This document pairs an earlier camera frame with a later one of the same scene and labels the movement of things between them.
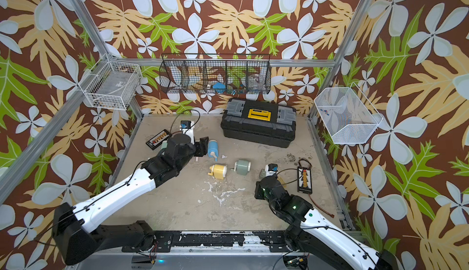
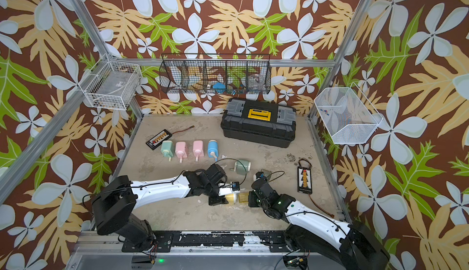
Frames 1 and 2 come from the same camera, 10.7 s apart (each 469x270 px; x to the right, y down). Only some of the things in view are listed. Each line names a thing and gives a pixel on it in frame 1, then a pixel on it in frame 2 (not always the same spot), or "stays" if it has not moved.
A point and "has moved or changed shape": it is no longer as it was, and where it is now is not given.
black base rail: [275, 240] stays
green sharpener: [242, 167] stays
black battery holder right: [304, 180] stays
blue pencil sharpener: [213, 149] stays
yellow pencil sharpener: [218, 171] has moved or changed shape
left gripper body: [200, 149] to [215, 198]
